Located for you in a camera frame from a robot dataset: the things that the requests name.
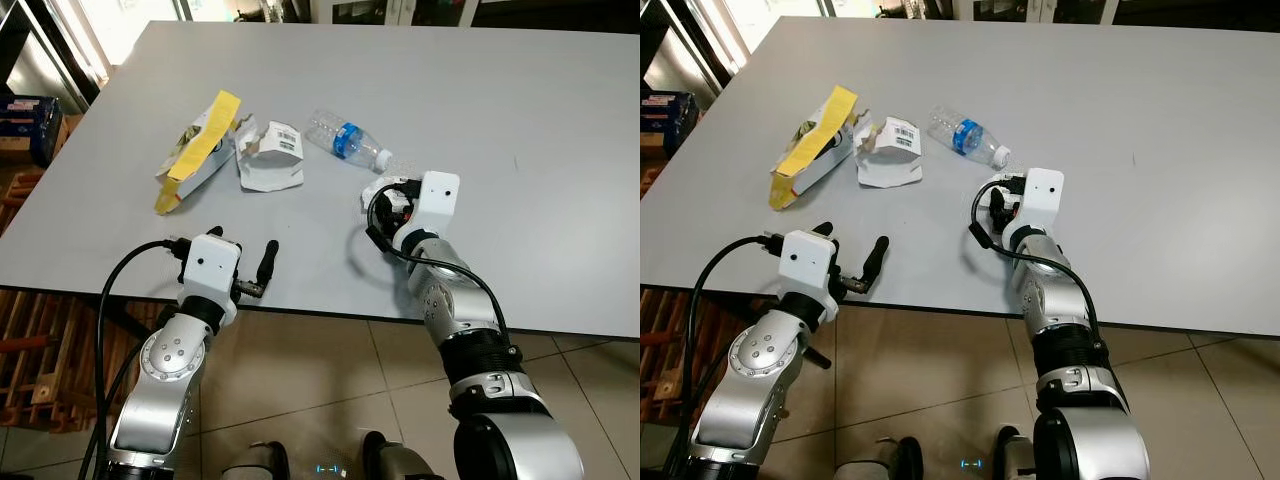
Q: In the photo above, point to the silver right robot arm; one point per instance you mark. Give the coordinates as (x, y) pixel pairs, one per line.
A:
(1060, 300)
(452, 300)

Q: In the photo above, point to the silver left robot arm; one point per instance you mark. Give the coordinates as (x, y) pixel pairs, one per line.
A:
(758, 362)
(165, 372)

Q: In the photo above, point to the clear plastic bottle blue label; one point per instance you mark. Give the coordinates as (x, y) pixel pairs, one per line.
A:
(345, 138)
(965, 134)

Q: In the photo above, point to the flattened yellow drink carton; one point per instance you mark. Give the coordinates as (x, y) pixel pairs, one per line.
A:
(200, 150)
(815, 145)

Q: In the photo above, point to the crumpled white barcode carton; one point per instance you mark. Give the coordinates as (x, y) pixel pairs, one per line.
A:
(888, 155)
(270, 160)

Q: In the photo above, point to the robot left leg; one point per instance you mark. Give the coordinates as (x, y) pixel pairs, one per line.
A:
(880, 460)

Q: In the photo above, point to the robot leg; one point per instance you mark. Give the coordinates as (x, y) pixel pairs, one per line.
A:
(1015, 455)
(880, 460)
(395, 460)

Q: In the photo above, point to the dark blue box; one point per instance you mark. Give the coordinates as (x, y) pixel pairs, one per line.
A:
(665, 118)
(28, 125)

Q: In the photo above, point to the brown wooden pallet stack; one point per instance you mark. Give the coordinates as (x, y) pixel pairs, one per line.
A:
(665, 355)
(45, 360)

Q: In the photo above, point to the robot right leg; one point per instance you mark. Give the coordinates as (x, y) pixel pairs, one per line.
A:
(1015, 455)
(395, 460)

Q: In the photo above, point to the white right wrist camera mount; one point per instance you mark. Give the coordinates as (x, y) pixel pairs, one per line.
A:
(438, 198)
(1042, 195)

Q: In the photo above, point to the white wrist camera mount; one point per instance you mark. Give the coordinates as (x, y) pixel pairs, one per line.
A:
(212, 265)
(438, 198)
(808, 262)
(1042, 195)

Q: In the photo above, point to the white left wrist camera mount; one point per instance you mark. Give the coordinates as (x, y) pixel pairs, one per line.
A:
(808, 262)
(212, 265)

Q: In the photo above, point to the black metal door frame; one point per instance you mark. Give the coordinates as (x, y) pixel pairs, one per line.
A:
(50, 40)
(690, 30)

